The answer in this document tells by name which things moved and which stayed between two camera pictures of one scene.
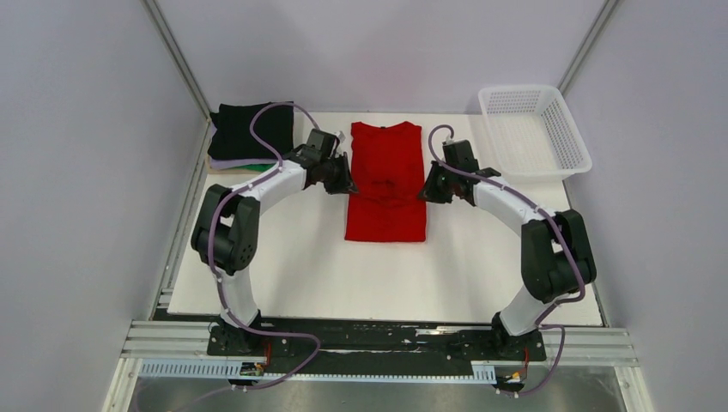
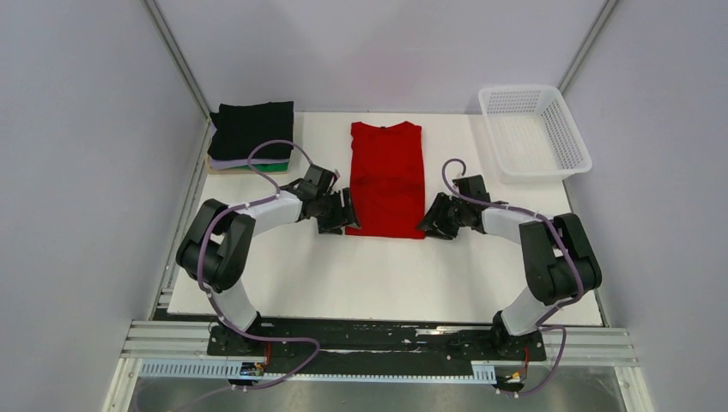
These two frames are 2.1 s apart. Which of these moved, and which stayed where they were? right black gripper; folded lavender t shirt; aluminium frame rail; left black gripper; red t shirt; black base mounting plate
Moved: left black gripper; right black gripper
Stayed: folded lavender t shirt; aluminium frame rail; red t shirt; black base mounting plate
